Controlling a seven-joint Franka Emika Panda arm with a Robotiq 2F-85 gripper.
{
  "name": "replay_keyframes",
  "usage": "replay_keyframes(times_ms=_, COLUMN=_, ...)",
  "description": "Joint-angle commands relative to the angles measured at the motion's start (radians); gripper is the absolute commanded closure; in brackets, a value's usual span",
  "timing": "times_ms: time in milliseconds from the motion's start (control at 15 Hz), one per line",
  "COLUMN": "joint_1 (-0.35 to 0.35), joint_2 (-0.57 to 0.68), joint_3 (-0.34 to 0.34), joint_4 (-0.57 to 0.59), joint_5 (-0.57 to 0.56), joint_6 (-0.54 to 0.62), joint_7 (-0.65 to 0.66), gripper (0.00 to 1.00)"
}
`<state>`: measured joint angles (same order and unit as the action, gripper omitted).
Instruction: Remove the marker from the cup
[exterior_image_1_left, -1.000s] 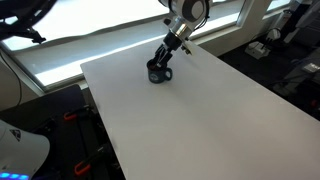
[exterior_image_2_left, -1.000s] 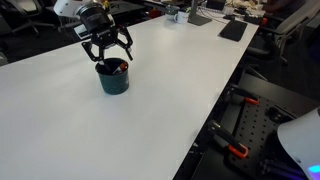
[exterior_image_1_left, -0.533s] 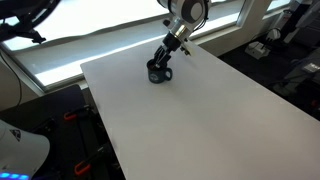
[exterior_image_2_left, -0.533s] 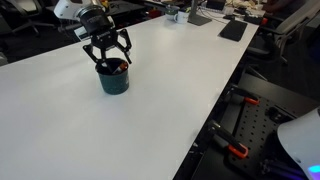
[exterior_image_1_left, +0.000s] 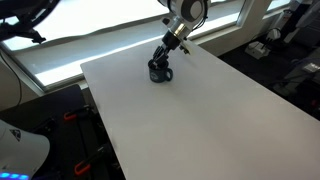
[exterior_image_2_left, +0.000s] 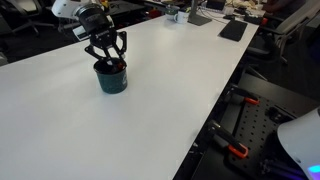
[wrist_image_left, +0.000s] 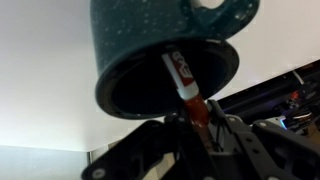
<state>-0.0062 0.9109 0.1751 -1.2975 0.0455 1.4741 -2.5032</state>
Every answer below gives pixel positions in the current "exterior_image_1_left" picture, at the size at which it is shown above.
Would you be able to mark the black camera tripod mount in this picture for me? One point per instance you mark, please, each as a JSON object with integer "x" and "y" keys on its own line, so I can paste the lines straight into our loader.
{"x": 20, "y": 33}

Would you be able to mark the grey padded chair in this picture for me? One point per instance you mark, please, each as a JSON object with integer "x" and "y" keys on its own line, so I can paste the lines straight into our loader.
{"x": 300, "y": 73}

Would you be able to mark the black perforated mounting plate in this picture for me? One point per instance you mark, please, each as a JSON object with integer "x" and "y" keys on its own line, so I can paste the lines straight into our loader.
{"x": 66, "y": 143}

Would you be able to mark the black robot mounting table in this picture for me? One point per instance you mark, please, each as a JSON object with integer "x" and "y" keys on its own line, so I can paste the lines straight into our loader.
{"x": 50, "y": 103}

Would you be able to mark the white power adapter box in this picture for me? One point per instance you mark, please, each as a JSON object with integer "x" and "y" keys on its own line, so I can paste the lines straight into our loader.
{"x": 255, "y": 50}

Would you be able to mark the grey window sill ledge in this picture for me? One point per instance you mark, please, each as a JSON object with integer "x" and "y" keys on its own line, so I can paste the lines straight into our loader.
{"x": 100, "y": 43}

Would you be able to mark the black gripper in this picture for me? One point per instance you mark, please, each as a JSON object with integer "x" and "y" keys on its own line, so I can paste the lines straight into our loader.
{"x": 171, "y": 41}

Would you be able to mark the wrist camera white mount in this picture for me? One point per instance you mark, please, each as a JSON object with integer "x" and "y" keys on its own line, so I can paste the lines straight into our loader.
{"x": 186, "y": 49}

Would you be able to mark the dark teal mug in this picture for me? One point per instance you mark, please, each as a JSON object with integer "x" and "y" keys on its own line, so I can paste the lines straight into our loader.
{"x": 158, "y": 76}

